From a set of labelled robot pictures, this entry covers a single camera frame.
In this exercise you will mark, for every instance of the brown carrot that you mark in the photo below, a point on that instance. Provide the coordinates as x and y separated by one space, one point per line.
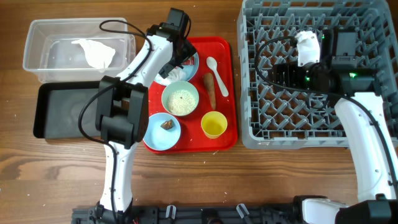
210 87

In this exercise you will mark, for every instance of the white napkin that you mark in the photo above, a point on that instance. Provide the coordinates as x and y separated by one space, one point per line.
97 54

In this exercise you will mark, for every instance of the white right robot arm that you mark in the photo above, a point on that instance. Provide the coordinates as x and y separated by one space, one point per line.
358 104

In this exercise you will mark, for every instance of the brown food scrap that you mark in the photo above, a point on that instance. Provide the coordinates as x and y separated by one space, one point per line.
167 125

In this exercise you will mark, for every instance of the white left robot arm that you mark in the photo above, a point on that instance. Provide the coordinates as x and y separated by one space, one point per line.
122 112

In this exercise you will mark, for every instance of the white plastic spoon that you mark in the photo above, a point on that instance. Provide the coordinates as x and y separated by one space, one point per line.
212 64

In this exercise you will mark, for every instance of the yellow cup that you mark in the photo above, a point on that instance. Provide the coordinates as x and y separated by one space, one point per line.
214 124

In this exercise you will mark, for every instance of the large light blue plate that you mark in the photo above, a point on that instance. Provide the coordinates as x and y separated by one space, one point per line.
182 73

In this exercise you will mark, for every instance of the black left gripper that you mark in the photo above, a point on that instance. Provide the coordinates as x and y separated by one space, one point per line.
188 48

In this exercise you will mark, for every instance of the black tray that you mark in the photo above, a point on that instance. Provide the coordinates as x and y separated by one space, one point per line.
58 108

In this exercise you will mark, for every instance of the small light blue bowl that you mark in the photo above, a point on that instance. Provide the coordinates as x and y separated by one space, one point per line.
158 138

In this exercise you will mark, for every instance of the clear plastic bin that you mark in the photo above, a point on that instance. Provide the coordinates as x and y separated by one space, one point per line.
51 56

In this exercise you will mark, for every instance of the grey dishwasher rack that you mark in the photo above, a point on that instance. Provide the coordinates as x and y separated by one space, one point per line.
292 120

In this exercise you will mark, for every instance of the mint green bowl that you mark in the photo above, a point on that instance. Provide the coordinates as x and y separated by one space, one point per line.
180 85

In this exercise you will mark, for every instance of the red serving tray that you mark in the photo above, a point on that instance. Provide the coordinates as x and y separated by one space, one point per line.
195 113

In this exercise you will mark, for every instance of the red snack wrapper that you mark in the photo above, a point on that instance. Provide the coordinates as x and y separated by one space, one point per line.
189 62

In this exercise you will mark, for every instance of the white rice pile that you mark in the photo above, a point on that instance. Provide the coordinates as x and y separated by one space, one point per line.
181 102

